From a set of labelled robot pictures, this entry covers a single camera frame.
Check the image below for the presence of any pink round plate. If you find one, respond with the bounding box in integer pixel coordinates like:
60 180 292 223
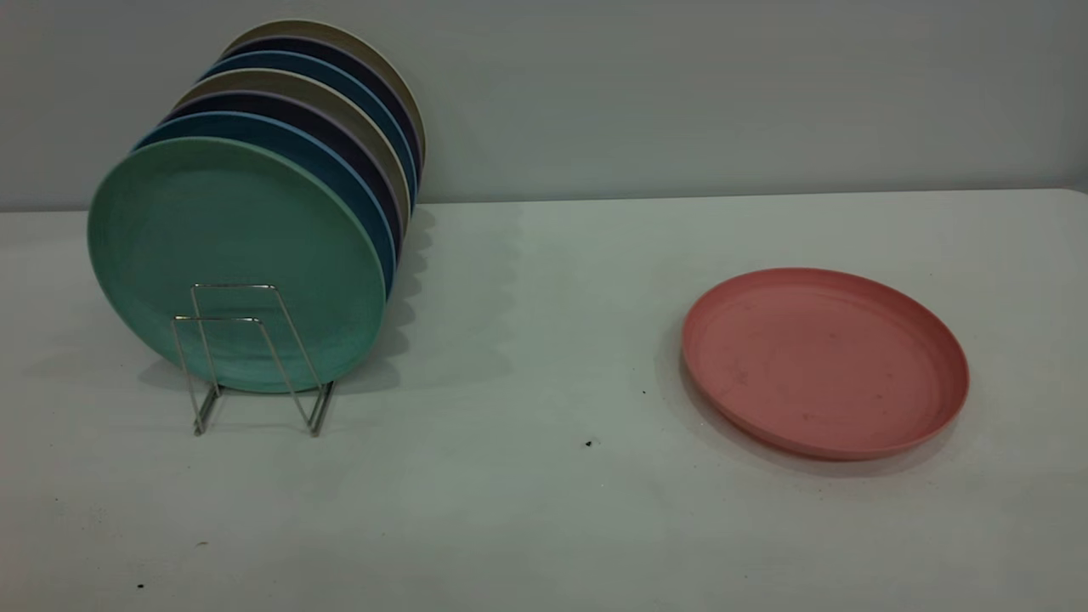
681 268 971 462

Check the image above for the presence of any green round plate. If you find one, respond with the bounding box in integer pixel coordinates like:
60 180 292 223
87 137 388 394

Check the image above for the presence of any blue round plate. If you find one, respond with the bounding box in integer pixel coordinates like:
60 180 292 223
132 111 398 298
200 51 419 213

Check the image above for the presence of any dark purple round plate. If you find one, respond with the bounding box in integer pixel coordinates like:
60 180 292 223
223 36 423 184
161 91 405 256

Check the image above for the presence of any beige round plate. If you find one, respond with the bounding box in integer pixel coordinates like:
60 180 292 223
223 19 427 162
174 69 412 239

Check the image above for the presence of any metal wire plate rack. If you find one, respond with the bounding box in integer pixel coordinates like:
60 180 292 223
172 284 335 439

